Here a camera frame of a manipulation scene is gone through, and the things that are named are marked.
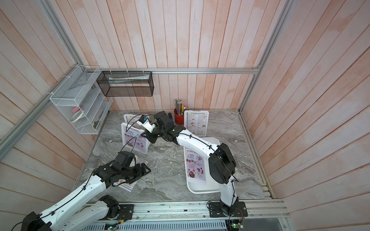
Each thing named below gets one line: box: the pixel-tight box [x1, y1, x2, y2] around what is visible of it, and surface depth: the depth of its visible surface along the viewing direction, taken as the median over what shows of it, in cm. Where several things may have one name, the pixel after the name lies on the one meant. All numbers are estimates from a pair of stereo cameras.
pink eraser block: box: [71, 106, 84, 114], surface depth 84 cm
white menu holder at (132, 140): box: [120, 122, 151, 155], surface depth 83 cm
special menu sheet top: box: [124, 126, 147, 152], surface depth 82 cm
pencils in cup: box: [174, 98, 186, 116], surface depth 106 cm
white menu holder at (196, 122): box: [183, 110, 210, 138], surface depth 97 cm
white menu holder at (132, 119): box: [123, 113, 143, 128], surface depth 92 cm
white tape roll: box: [71, 109, 84, 123], surface depth 80 cm
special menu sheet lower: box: [185, 148, 207, 181], surface depth 87 cm
